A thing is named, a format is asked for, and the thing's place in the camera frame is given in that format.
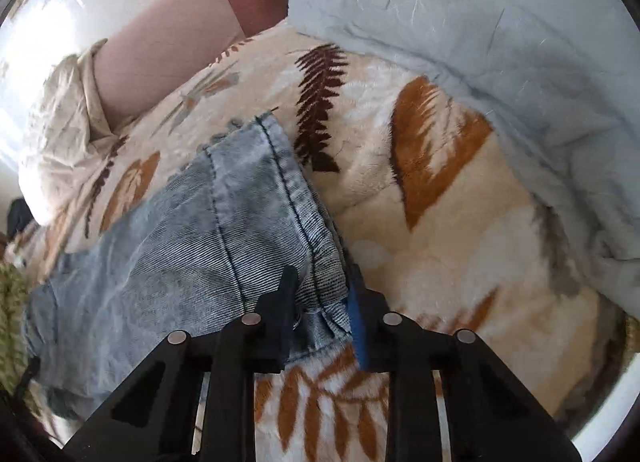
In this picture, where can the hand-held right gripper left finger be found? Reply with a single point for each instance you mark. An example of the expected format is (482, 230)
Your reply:
(286, 292)

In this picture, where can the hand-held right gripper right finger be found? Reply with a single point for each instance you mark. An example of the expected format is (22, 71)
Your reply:
(357, 324)

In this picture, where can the light blue denim pants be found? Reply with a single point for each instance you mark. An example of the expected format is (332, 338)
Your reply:
(175, 252)

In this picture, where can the cream leaf-print fleece blanket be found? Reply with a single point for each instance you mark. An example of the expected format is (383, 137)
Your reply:
(450, 252)

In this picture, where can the pink and brown pillow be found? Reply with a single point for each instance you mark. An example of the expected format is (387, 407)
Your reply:
(165, 52)

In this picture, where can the green patterned cloth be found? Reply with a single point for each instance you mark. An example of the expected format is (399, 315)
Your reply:
(12, 302)

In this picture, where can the cream crumpled cloth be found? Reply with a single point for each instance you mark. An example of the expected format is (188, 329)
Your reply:
(60, 132)

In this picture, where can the dark cloth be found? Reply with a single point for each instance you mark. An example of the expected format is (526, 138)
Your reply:
(19, 214)

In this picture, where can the light blue quilt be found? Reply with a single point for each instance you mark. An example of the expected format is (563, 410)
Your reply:
(500, 42)

